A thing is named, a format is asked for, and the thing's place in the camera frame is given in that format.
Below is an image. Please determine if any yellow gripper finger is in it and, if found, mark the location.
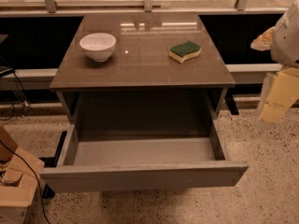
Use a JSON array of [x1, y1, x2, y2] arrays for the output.
[[255, 67, 299, 129], [250, 27, 275, 51]]

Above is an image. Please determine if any green and yellow sponge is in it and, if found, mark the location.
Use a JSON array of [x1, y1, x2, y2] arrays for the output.
[[168, 41, 202, 63]]

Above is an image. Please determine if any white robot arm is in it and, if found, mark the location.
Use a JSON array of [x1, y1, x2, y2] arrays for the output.
[[250, 0, 299, 129]]

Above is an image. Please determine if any open grey top drawer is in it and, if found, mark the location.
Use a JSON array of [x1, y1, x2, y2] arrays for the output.
[[38, 90, 249, 194]]

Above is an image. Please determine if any grey cabinet with glossy top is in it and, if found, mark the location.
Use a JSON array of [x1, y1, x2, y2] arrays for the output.
[[50, 12, 235, 116]]

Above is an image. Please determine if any black cabinet foot right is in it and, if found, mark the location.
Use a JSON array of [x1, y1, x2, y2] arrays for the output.
[[225, 90, 239, 115]]

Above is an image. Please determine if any black cabinet foot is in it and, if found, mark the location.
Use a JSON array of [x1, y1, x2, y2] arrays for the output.
[[40, 131, 67, 199], [225, 90, 239, 115]]

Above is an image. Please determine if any white ceramic bowl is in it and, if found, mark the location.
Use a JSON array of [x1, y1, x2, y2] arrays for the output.
[[79, 33, 116, 62]]

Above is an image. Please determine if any black cabinet foot left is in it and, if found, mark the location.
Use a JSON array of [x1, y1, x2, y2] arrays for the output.
[[40, 131, 67, 199]]

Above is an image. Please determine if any cardboard box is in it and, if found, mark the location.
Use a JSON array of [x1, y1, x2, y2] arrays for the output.
[[0, 126, 44, 224]]

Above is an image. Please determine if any black cable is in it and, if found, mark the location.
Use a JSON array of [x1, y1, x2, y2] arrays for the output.
[[0, 138, 51, 224]]

